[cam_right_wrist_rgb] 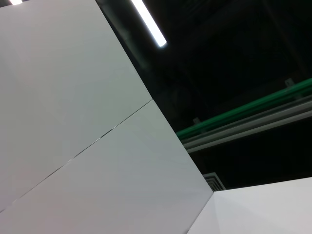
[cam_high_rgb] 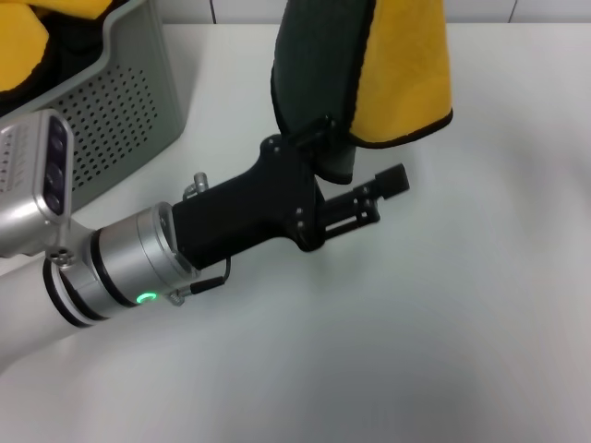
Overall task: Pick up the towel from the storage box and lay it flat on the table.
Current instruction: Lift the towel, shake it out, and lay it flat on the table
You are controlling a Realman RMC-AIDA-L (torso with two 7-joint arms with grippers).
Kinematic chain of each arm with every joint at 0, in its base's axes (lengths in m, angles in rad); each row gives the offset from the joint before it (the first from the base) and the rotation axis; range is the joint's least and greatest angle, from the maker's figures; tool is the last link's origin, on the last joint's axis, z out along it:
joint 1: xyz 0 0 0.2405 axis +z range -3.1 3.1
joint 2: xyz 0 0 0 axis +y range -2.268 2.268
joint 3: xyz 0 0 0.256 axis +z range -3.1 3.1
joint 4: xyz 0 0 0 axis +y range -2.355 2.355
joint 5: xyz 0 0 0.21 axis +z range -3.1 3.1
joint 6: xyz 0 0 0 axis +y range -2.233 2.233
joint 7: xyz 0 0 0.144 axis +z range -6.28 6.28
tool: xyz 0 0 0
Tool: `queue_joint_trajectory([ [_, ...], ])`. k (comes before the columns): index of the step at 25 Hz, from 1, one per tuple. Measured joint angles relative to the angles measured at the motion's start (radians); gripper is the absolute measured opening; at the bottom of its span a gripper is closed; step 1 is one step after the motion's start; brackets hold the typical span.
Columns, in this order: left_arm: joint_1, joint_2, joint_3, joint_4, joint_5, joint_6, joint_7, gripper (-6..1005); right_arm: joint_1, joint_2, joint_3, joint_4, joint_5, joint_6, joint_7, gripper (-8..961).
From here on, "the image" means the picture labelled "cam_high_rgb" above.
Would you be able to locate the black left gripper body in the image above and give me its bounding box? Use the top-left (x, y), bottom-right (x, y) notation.
top-left (171, 134), bottom-right (324, 271)

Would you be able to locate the yellow and grey towel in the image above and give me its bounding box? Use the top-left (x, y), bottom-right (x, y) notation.
top-left (269, 0), bottom-right (455, 186)

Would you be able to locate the grey perforated storage box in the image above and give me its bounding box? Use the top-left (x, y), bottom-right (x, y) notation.
top-left (0, 0), bottom-right (193, 211)

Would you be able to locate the small yellow folded towel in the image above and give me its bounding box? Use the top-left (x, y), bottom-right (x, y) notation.
top-left (25, 0), bottom-right (112, 19)

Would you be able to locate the large yellow folded towel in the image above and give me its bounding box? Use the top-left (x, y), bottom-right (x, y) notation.
top-left (0, 6), bottom-right (50, 93)

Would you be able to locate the silver connector with grey cable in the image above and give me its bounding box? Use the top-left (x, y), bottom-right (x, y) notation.
top-left (182, 172), bottom-right (210, 200)

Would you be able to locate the black cable with silver plug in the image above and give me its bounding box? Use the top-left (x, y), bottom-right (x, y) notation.
top-left (168, 257), bottom-right (232, 306)

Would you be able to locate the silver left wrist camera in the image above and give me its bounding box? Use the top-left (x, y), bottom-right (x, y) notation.
top-left (0, 109), bottom-right (75, 259)

